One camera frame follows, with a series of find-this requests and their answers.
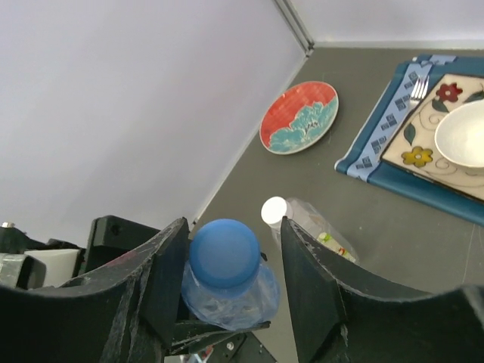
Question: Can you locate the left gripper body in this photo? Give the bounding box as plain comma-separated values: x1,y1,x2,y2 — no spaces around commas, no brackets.
47,214,288,363

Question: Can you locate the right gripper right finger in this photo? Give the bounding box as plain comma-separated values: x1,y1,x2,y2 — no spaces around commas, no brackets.
281,219,483,362

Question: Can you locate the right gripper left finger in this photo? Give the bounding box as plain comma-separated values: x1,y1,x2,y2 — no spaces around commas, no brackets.
1,218,189,362

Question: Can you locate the blue label water bottle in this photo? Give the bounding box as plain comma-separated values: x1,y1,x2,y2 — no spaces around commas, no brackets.
180,256,281,332

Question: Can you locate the clear bottle white cap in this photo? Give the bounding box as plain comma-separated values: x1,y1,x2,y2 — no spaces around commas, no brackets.
261,197,358,263

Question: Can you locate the blue bottle cap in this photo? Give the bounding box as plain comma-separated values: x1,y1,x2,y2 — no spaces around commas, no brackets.
188,219,261,299

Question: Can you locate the blue patterned placemat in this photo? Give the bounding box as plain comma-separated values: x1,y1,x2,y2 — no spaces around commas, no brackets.
335,54,483,226

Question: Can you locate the square floral beige plate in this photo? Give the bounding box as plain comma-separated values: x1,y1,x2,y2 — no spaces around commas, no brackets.
380,73,483,202

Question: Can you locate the red and teal plate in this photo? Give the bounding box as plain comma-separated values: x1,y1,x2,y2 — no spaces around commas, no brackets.
259,81,340,155

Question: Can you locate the white ceramic bowl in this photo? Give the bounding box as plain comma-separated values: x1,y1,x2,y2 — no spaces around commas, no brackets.
434,101,483,171

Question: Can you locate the silver fork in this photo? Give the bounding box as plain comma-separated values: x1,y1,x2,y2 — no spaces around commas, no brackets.
408,76,429,111

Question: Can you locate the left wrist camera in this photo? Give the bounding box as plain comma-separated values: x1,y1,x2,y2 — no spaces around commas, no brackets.
1,222,85,290

